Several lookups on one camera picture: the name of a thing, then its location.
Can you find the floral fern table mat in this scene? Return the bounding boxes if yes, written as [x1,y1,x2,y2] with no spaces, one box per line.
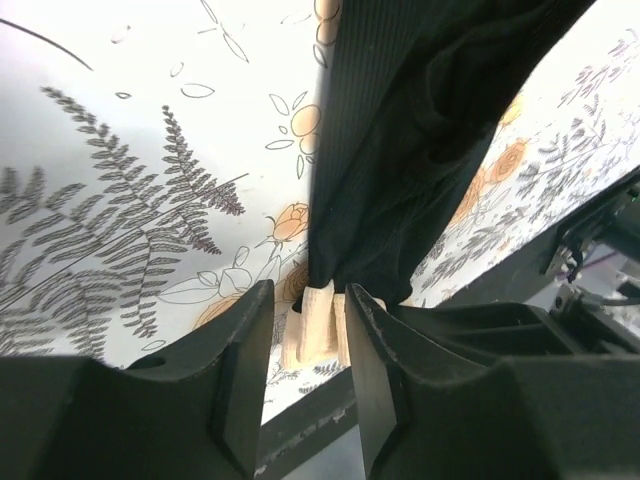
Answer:
[1,1,639,419]

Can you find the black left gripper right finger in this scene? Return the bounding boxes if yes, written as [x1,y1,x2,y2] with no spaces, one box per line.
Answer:
[346,284,639,479]

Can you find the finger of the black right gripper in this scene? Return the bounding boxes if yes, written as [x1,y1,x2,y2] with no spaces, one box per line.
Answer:
[394,302,580,360]

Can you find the black underwear beige waistband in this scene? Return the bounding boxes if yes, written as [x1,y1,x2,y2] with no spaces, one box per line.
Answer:
[281,1,589,369]

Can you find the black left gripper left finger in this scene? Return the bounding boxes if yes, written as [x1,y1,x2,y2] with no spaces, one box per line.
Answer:
[1,281,274,479]

